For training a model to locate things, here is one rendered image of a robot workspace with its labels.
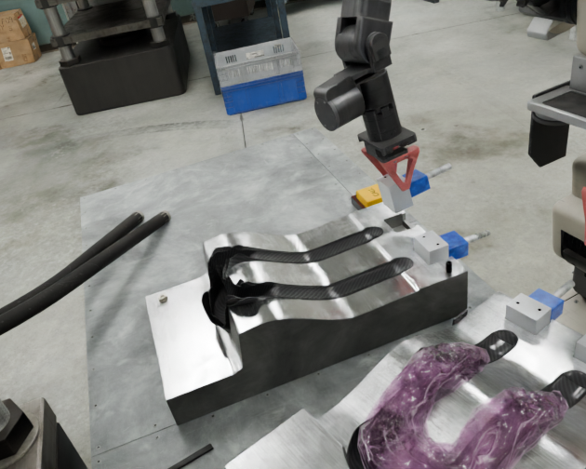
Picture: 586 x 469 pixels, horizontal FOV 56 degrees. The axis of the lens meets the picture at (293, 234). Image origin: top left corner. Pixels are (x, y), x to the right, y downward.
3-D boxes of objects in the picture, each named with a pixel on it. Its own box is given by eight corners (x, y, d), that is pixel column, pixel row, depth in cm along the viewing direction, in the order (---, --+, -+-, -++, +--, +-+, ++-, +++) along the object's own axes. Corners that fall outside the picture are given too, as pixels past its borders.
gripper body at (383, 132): (383, 159, 89) (372, 117, 86) (358, 144, 98) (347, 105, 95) (419, 143, 90) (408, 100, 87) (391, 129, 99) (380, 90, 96)
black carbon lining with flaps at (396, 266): (377, 232, 104) (373, 188, 99) (421, 279, 91) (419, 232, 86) (198, 294, 97) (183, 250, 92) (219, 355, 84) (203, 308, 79)
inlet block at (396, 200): (446, 175, 103) (439, 149, 101) (460, 182, 99) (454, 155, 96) (383, 204, 102) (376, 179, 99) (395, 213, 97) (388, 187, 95)
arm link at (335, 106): (386, 28, 82) (352, 28, 89) (325, 59, 78) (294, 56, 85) (404, 103, 88) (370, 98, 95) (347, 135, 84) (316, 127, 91)
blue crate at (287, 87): (299, 82, 440) (296, 54, 428) (308, 100, 405) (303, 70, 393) (224, 98, 439) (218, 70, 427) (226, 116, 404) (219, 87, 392)
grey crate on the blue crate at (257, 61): (296, 56, 428) (293, 36, 419) (303, 72, 394) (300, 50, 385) (219, 72, 427) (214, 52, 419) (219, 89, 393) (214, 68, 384)
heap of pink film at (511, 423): (467, 338, 80) (468, 297, 76) (586, 411, 68) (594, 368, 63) (330, 447, 70) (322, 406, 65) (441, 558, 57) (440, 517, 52)
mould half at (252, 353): (393, 236, 114) (389, 179, 106) (467, 312, 93) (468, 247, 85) (154, 320, 104) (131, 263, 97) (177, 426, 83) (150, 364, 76)
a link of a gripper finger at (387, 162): (394, 202, 93) (380, 153, 89) (376, 189, 100) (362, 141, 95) (430, 185, 94) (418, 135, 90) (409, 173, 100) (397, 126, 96)
